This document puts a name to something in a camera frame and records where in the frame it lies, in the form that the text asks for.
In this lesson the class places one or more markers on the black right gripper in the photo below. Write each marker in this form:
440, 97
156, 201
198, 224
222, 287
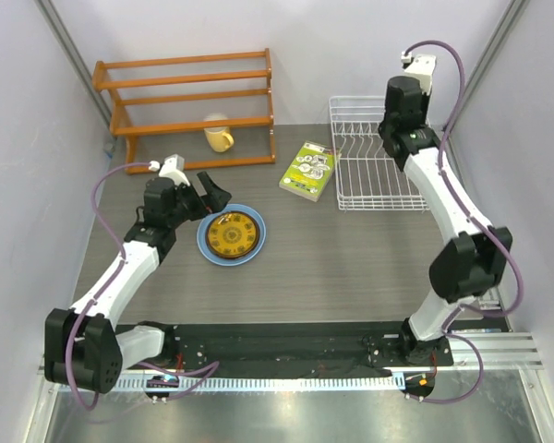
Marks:
423, 103

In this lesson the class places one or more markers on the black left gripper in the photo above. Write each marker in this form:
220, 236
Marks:
214, 200

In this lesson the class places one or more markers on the yellow patterned plate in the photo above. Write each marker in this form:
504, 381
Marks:
232, 235

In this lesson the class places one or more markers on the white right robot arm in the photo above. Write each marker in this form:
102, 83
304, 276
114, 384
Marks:
471, 261

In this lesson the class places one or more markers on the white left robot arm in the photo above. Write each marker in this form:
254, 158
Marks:
82, 348

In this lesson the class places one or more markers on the orange wooden shelf rack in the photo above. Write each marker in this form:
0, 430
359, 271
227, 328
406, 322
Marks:
186, 94

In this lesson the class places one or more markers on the yellow mug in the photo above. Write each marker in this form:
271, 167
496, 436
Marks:
219, 138

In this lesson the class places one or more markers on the green book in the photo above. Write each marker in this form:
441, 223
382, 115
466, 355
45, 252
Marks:
310, 171

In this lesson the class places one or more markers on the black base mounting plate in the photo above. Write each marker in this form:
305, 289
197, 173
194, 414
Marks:
299, 350

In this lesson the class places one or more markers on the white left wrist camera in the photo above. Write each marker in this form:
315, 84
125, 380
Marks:
171, 168

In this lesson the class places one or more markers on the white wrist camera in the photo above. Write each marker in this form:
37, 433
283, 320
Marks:
171, 168
420, 67

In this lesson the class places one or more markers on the white wire dish rack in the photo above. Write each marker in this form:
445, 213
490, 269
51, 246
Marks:
366, 177

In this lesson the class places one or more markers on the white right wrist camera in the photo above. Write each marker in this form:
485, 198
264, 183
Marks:
420, 67

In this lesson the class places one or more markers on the slotted cable duct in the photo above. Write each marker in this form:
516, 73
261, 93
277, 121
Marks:
141, 382

